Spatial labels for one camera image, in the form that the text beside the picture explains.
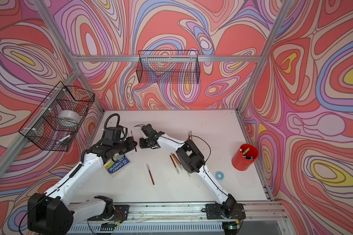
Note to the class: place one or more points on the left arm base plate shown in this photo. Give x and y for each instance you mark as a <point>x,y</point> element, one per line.
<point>119,213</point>

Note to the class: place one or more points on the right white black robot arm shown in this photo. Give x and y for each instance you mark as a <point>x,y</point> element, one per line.
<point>194,162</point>

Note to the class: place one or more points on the blue tape roll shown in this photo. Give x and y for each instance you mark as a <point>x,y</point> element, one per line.
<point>219,176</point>

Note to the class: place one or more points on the black wire basket back wall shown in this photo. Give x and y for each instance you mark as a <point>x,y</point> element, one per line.
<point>168,67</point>

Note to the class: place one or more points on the grey duct tape roll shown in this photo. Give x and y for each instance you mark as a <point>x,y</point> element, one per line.
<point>68,119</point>

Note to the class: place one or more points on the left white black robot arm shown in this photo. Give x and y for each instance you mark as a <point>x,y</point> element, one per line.
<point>50,213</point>

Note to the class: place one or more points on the black wire basket wall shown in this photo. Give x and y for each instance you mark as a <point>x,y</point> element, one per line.
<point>168,67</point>
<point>57,122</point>

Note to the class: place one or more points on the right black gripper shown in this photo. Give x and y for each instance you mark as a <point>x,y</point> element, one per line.
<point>142,145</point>

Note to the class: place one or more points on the black wire basket left wall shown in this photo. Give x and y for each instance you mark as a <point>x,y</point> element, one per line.
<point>57,122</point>

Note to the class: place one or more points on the red plastic cup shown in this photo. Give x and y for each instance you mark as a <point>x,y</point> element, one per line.
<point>244,157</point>

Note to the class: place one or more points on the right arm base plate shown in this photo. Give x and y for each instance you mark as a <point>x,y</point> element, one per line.
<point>217,211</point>

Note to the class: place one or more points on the small object in left basket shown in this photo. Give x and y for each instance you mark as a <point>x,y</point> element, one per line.
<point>64,141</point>

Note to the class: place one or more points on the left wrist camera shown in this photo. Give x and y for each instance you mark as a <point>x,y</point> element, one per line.
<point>115,134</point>

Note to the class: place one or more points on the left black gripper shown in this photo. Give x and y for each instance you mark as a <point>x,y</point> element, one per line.
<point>130,141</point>

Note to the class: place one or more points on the blue treehouse paperback book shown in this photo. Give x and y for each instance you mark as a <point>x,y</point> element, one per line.
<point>115,165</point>

